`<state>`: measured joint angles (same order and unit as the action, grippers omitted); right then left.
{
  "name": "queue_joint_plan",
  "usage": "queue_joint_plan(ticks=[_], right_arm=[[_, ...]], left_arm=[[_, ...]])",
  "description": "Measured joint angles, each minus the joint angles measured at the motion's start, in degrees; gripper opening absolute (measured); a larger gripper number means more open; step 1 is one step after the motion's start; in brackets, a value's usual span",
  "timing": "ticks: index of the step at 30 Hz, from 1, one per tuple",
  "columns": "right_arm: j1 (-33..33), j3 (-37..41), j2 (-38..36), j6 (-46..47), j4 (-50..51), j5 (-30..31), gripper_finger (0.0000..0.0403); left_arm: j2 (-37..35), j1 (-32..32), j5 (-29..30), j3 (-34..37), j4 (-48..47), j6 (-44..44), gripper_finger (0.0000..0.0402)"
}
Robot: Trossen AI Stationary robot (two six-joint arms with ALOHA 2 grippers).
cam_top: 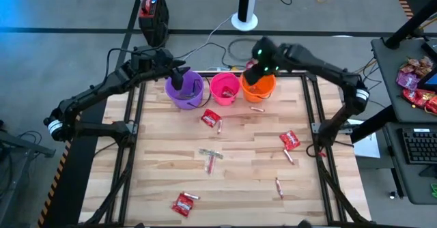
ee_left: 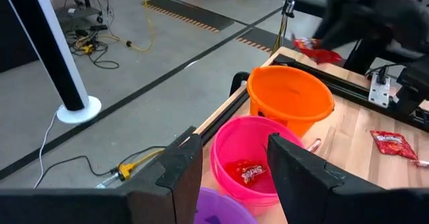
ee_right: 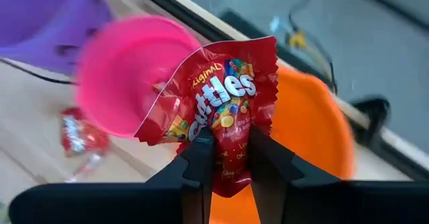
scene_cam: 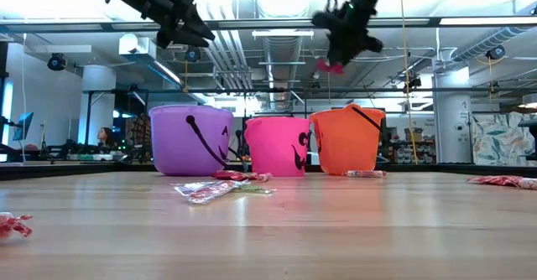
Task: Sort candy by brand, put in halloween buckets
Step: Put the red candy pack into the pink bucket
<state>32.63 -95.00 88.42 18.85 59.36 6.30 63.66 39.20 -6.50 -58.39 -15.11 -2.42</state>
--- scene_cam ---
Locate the white round pillar with signs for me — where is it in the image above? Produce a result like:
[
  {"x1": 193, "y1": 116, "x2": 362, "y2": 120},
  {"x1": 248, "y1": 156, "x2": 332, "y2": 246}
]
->
[{"x1": 433, "y1": 66, "x2": 474, "y2": 164}]

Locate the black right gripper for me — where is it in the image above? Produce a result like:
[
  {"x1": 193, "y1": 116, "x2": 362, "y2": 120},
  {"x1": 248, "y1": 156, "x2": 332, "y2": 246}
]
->
[{"x1": 312, "y1": 0, "x2": 385, "y2": 68}]

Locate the purple halloween bucket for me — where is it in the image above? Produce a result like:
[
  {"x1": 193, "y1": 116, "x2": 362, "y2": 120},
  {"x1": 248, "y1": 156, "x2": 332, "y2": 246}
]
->
[{"x1": 149, "y1": 105, "x2": 235, "y2": 177}]

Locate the ribbed silver duct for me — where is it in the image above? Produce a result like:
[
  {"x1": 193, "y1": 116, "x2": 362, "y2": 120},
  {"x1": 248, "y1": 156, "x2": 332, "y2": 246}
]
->
[{"x1": 450, "y1": 25, "x2": 530, "y2": 64}]

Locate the person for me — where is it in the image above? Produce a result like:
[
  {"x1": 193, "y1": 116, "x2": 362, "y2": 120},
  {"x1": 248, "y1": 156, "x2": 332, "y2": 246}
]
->
[{"x1": 96, "y1": 126, "x2": 117, "y2": 150}]

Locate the black aluminium table frame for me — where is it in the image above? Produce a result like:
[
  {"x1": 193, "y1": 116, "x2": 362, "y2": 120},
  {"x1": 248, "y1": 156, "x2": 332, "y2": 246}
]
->
[{"x1": 0, "y1": 161, "x2": 537, "y2": 181}]

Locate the plain white pillar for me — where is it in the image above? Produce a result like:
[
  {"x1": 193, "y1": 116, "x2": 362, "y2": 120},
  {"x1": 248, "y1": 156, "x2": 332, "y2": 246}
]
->
[{"x1": 81, "y1": 65, "x2": 117, "y2": 147}]

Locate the orange halloween bucket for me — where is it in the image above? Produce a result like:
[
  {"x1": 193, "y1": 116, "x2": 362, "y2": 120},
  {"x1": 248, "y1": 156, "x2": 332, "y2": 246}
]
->
[{"x1": 309, "y1": 102, "x2": 387, "y2": 176}]

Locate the yellow hanging cable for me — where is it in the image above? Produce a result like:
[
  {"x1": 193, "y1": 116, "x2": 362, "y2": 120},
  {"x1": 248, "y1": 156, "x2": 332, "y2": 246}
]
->
[{"x1": 397, "y1": 0, "x2": 420, "y2": 166}]

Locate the pink halloween bucket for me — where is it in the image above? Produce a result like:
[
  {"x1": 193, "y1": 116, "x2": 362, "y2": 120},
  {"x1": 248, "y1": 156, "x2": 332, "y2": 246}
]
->
[{"x1": 243, "y1": 117, "x2": 312, "y2": 178}]

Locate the black chair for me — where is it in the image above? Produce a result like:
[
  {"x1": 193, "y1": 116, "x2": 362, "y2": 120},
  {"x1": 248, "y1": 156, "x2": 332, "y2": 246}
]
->
[{"x1": 517, "y1": 119, "x2": 537, "y2": 162}]

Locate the grey overhead beam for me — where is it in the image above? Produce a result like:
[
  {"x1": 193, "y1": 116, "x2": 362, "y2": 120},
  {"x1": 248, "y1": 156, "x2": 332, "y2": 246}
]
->
[{"x1": 0, "y1": 16, "x2": 537, "y2": 34}]

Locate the blue lit monitor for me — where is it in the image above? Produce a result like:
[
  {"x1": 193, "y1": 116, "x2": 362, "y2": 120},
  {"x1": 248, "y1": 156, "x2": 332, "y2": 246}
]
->
[{"x1": 12, "y1": 111, "x2": 35, "y2": 143}]

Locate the leaf patterned panel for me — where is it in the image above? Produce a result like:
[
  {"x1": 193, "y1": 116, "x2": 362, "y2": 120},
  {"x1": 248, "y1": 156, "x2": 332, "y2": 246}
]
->
[{"x1": 472, "y1": 111, "x2": 537, "y2": 167}]

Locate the twisted red white candy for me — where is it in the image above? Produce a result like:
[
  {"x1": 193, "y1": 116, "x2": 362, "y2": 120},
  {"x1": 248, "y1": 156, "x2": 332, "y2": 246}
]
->
[{"x1": 0, "y1": 211, "x2": 34, "y2": 241}]

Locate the large red candy packet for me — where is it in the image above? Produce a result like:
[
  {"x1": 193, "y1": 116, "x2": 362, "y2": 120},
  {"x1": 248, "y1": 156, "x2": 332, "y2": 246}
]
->
[{"x1": 315, "y1": 58, "x2": 346, "y2": 75}]

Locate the greenish flat candy wrapper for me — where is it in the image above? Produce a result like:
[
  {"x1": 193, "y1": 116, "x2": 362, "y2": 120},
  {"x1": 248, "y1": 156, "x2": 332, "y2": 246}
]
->
[{"x1": 233, "y1": 183, "x2": 277, "y2": 195}]

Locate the black round cable reel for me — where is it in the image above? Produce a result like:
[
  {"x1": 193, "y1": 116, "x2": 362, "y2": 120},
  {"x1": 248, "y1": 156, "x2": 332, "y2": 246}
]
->
[
  {"x1": 485, "y1": 44, "x2": 507, "y2": 61},
  {"x1": 184, "y1": 46, "x2": 202, "y2": 64},
  {"x1": 46, "y1": 52, "x2": 68, "y2": 72}
]

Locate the small red candy packet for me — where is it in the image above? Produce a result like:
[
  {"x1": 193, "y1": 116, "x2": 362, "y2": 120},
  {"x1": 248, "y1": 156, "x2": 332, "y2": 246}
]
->
[{"x1": 211, "y1": 169, "x2": 274, "y2": 183}]

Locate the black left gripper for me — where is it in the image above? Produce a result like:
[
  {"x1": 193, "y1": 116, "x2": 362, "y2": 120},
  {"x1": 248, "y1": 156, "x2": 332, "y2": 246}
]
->
[{"x1": 142, "y1": 0, "x2": 216, "y2": 49}]

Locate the pale candy roll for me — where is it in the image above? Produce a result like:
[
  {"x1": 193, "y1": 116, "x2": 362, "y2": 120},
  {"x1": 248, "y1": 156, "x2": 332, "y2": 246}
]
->
[{"x1": 342, "y1": 169, "x2": 388, "y2": 179}]

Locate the silver ceiling duct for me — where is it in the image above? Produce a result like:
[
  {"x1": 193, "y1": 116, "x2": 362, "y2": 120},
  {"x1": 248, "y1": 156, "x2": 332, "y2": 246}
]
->
[{"x1": 260, "y1": 35, "x2": 304, "y2": 110}]

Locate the clear wrapper red candy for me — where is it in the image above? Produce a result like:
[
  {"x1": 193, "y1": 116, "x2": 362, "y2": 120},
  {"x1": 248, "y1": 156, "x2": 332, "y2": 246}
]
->
[{"x1": 173, "y1": 179, "x2": 245, "y2": 205}]

